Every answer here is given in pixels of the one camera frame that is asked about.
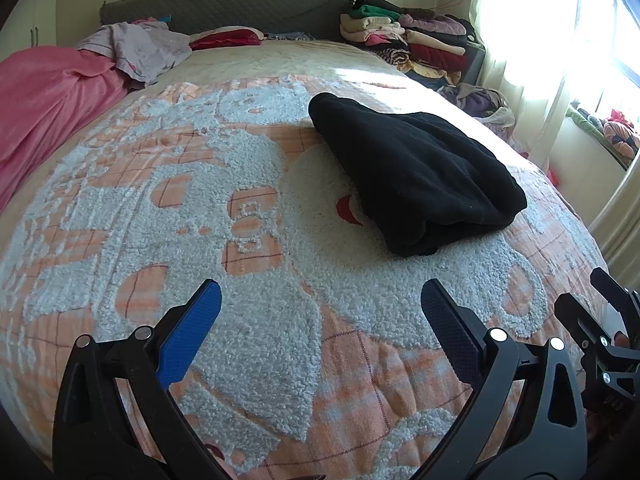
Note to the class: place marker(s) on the person's left hand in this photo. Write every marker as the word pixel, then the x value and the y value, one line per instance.
pixel 220 460

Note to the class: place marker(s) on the orange plaid fluffy blanket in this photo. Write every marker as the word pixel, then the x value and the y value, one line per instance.
pixel 250 185

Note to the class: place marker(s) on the cream curtain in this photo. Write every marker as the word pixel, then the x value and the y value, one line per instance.
pixel 525 85

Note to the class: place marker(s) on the white wardrobe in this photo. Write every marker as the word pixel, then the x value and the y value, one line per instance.
pixel 35 20

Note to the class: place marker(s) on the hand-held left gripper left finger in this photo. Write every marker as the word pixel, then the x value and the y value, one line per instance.
pixel 192 330

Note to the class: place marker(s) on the beige bag of clothes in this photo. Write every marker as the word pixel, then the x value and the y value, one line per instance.
pixel 480 102

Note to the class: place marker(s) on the dark floral cloth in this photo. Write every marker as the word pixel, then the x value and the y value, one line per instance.
pixel 290 36

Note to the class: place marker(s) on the pink floral cushion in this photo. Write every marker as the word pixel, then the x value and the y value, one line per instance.
pixel 622 137

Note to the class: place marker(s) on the grey padded headboard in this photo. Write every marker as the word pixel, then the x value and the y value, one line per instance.
pixel 240 2

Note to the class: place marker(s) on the window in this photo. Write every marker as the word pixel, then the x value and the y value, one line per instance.
pixel 600 20

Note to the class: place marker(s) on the pile of folded clothes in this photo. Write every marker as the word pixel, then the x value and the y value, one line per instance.
pixel 425 45

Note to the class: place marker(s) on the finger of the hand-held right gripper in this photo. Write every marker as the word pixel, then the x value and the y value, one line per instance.
pixel 617 292
pixel 580 317

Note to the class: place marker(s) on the grey nightstand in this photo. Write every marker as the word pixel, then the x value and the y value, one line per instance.
pixel 475 65

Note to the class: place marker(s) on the pink quilt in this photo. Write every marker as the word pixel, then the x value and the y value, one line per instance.
pixel 50 100

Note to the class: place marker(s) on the green cloth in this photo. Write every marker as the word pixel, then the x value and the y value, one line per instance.
pixel 590 127

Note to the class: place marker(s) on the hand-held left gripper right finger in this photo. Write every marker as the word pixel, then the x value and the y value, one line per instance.
pixel 450 332

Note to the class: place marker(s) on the red garment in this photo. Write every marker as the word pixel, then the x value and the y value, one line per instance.
pixel 225 39

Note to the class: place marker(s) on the black sweater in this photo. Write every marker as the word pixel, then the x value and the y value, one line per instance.
pixel 415 175

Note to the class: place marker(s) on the lilac garment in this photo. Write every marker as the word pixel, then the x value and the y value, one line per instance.
pixel 145 50

